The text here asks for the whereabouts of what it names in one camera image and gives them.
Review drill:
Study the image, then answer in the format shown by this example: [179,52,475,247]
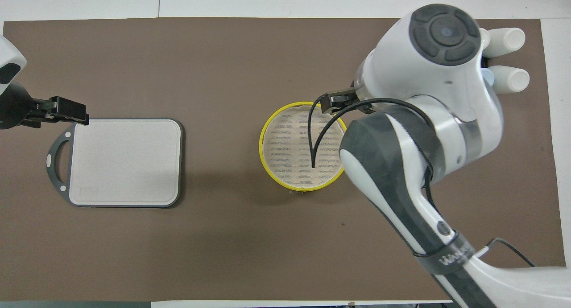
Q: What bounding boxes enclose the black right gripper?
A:
[321,89,373,115]

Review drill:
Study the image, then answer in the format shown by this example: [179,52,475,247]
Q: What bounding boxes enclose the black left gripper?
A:
[0,82,89,130]

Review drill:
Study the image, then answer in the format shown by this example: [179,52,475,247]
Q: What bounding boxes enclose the yellow rimmed steamer basket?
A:
[259,102,348,188]

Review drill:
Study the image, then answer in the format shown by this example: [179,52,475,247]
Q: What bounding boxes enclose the yellow bamboo steamer basket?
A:
[260,152,346,193]

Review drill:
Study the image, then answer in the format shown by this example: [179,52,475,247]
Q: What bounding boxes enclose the grey-rimmed white cutting board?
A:
[46,118,184,208]

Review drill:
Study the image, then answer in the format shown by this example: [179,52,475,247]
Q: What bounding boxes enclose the brown table mat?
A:
[0,17,568,302]

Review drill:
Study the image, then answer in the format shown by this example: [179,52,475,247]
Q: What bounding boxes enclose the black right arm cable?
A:
[308,96,536,267]

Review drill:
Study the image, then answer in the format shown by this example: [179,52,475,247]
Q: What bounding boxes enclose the black printed velcro strap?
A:
[411,230,476,277]

